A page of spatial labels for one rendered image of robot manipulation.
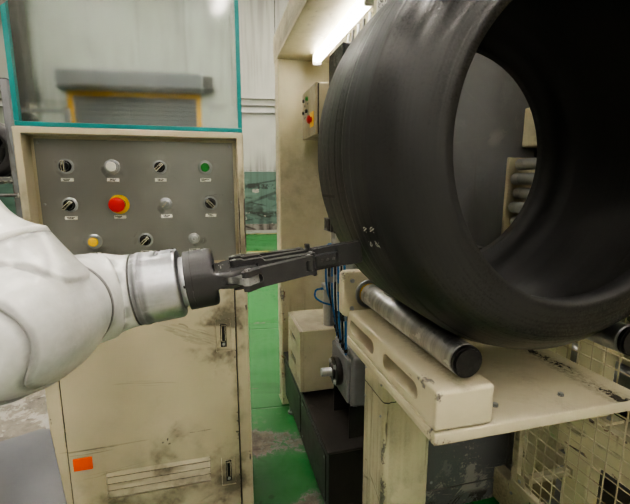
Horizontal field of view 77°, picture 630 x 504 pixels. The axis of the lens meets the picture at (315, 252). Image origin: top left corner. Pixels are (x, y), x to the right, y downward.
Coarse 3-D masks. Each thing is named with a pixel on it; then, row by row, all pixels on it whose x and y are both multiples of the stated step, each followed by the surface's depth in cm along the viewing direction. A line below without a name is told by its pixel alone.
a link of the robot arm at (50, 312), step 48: (0, 240) 30; (48, 240) 33; (0, 288) 27; (48, 288) 29; (96, 288) 37; (0, 336) 25; (48, 336) 28; (96, 336) 35; (0, 384) 26; (48, 384) 32
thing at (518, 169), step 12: (516, 168) 105; (528, 168) 101; (516, 180) 103; (528, 180) 99; (504, 192) 107; (516, 192) 105; (528, 192) 101; (504, 204) 107; (516, 204) 104; (504, 216) 107; (516, 216) 106; (504, 228) 108
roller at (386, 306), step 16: (368, 288) 82; (368, 304) 80; (384, 304) 73; (400, 304) 70; (400, 320) 66; (416, 320) 63; (416, 336) 61; (432, 336) 57; (448, 336) 55; (432, 352) 57; (448, 352) 53; (464, 352) 52; (480, 352) 53; (448, 368) 54; (464, 368) 52
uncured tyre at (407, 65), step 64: (448, 0) 42; (512, 0) 68; (576, 0) 64; (384, 64) 44; (448, 64) 42; (512, 64) 75; (576, 64) 73; (320, 128) 62; (384, 128) 44; (448, 128) 43; (576, 128) 78; (384, 192) 46; (448, 192) 44; (576, 192) 80; (384, 256) 50; (448, 256) 46; (512, 256) 81; (576, 256) 74; (448, 320) 52; (512, 320) 50; (576, 320) 52
